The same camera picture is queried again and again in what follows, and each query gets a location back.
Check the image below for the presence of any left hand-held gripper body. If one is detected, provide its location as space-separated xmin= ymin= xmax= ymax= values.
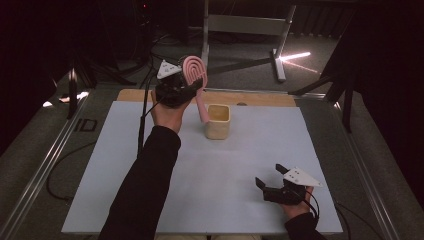
xmin=155 ymin=59 xmax=201 ymax=109

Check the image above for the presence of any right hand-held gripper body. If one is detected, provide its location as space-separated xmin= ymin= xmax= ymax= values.
xmin=262 ymin=166 xmax=324 ymax=206

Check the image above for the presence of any pink hairbrush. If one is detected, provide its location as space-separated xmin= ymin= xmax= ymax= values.
xmin=180 ymin=55 xmax=211 ymax=124

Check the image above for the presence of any cream square cup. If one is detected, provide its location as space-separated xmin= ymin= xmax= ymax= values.
xmin=204 ymin=103 xmax=232 ymax=141

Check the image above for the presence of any person's left hand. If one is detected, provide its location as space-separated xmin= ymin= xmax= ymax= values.
xmin=149 ymin=89 xmax=193 ymax=135

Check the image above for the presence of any person's right hand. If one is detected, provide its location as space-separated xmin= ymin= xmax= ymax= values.
xmin=279 ymin=185 xmax=315 ymax=220

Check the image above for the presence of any light blue table mat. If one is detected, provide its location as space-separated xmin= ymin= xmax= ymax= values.
xmin=60 ymin=100 xmax=344 ymax=235

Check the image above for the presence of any black tripod stand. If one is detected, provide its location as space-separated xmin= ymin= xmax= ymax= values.
xmin=64 ymin=54 xmax=138 ymax=120
xmin=288 ymin=64 xmax=355 ymax=134

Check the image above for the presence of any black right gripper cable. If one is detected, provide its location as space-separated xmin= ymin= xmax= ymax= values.
xmin=296 ymin=188 xmax=384 ymax=240

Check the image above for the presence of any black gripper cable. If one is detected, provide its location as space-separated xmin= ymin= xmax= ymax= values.
xmin=296 ymin=188 xmax=384 ymax=240
xmin=45 ymin=71 xmax=164 ymax=203

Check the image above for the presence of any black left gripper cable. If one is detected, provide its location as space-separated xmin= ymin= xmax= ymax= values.
xmin=45 ymin=71 xmax=164 ymax=203

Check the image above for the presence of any aluminium rail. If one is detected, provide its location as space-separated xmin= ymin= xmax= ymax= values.
xmin=333 ymin=99 xmax=403 ymax=240
xmin=0 ymin=89 xmax=92 ymax=240

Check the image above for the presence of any white metal stand frame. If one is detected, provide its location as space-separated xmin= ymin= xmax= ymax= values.
xmin=198 ymin=0 xmax=298 ymax=83

